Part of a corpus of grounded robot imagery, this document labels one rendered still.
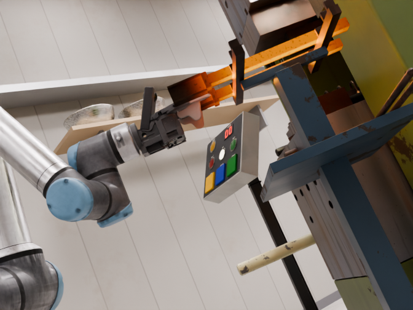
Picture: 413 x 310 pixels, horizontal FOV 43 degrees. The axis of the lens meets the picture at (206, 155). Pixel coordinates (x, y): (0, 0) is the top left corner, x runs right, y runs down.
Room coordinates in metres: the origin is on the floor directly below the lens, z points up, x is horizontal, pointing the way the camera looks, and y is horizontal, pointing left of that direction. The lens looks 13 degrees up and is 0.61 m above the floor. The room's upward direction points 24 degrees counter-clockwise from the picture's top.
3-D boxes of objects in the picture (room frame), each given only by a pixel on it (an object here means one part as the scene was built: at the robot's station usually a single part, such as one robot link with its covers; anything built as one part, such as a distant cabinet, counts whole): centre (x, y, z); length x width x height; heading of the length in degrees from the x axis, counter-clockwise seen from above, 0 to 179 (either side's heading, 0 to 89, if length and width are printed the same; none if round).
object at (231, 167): (2.09, -0.08, 1.01); 0.07 x 0.05 x 0.07; 34
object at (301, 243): (2.03, -0.16, 0.62); 0.44 x 0.05 x 0.05; 99
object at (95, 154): (1.25, 0.25, 1.01); 0.12 x 0.09 x 0.10; 92
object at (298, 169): (1.15, -0.24, 0.76); 0.40 x 0.30 x 0.02; 2
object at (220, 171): (2.18, -0.02, 1.01); 0.07 x 0.05 x 0.07; 34
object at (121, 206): (1.24, 0.26, 0.89); 0.12 x 0.09 x 0.12; 164
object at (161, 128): (1.26, 0.08, 1.00); 0.12 x 0.08 x 0.09; 92
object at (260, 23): (1.74, -0.51, 1.32); 0.42 x 0.20 x 0.10; 99
